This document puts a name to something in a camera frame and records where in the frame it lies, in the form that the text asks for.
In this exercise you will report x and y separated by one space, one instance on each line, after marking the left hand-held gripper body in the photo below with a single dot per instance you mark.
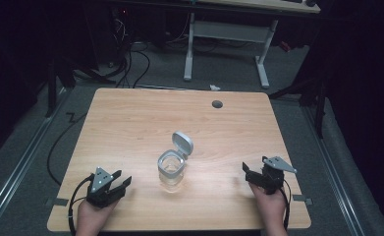
98 188

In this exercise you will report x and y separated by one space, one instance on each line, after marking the clear jar with grey lid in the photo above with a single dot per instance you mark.
175 160

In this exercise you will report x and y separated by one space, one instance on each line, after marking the grey floor rail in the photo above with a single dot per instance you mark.
19 164
333 167

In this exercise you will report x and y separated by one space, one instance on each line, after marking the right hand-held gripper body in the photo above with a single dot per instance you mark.
271 173

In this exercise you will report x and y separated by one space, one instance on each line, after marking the person's left hand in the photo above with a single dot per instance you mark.
93 216

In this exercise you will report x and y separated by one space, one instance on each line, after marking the white crumpled paper scrap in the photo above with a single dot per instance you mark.
214 87

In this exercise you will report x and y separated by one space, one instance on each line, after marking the grey tape strip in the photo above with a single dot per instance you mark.
302 198
59 202

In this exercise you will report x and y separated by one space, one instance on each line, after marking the black metal stand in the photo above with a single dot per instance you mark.
62 82
307 98

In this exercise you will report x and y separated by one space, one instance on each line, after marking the person's right hand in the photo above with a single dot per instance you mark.
270 206

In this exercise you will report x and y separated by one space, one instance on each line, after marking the white metal frame desk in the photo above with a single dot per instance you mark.
245 32

